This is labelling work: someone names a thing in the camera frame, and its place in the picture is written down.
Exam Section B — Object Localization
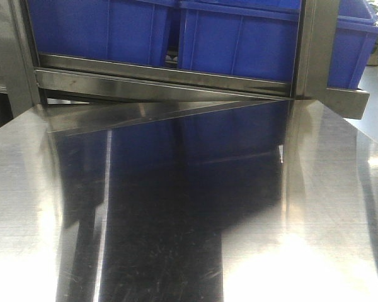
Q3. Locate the stainless steel shelf rack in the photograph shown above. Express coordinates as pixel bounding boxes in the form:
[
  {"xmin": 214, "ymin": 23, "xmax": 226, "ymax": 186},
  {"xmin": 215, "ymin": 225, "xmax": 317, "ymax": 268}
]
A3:
[{"xmin": 0, "ymin": 1, "xmax": 369, "ymax": 119}]

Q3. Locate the blue plastic bin right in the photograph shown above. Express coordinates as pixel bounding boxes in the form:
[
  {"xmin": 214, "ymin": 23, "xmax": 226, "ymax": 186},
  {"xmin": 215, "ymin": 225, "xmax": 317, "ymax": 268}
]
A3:
[{"xmin": 327, "ymin": 0, "xmax": 378, "ymax": 89}]

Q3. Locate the blue plastic bin left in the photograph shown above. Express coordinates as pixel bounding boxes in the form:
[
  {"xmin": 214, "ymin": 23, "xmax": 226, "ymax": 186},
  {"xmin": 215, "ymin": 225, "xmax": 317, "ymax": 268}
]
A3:
[{"xmin": 28, "ymin": 1, "xmax": 176, "ymax": 66}]

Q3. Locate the blue plastic bin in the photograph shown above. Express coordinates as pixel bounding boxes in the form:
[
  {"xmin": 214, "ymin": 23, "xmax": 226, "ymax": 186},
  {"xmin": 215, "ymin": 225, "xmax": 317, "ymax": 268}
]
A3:
[
  {"xmin": 28, "ymin": 1, "xmax": 176, "ymax": 66},
  {"xmin": 178, "ymin": 1, "xmax": 299, "ymax": 82},
  {"xmin": 327, "ymin": 0, "xmax": 378, "ymax": 89}
]

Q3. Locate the blue plastic bin middle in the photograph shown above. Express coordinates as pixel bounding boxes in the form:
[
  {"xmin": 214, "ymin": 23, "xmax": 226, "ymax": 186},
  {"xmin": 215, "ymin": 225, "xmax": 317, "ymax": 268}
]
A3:
[{"xmin": 178, "ymin": 1, "xmax": 299, "ymax": 82}]

